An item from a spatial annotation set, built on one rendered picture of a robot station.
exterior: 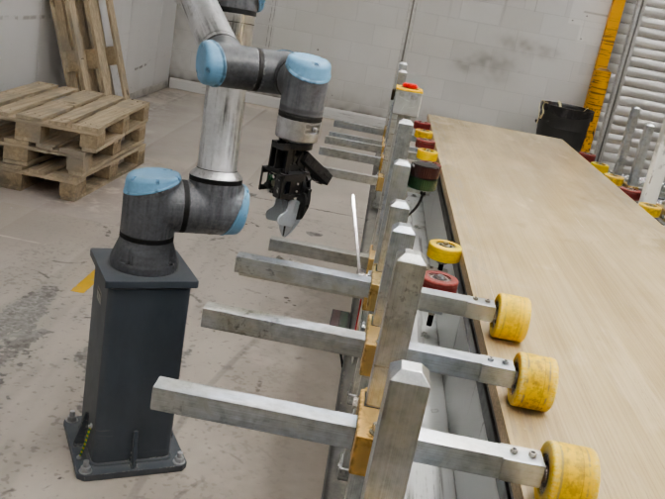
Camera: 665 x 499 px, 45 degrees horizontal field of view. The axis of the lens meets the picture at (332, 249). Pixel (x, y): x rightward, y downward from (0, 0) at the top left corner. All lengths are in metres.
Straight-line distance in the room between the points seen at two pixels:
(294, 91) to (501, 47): 7.86
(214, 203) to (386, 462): 1.59
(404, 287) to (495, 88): 8.56
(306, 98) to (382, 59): 7.76
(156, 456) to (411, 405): 1.88
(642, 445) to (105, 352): 1.51
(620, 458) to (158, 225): 1.43
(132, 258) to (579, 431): 1.39
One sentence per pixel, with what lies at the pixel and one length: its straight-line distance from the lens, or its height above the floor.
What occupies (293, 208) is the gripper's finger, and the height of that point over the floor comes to 0.98.
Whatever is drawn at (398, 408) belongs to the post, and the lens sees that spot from 0.69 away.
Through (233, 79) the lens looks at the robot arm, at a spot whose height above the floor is 1.22.
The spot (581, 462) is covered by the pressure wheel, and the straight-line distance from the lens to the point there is 0.98.
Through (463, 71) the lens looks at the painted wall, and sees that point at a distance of 9.39.
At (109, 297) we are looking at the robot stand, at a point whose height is 0.55.
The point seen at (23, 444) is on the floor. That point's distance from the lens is 2.62.
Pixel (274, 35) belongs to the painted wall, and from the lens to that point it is 9.45.
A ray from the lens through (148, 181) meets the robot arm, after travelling 2.20.
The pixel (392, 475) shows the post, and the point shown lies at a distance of 0.73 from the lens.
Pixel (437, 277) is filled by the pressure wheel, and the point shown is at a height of 0.91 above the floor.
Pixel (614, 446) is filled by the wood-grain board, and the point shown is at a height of 0.90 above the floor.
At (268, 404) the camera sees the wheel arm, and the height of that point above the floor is 0.96.
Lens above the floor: 1.43
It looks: 18 degrees down
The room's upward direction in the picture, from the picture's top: 11 degrees clockwise
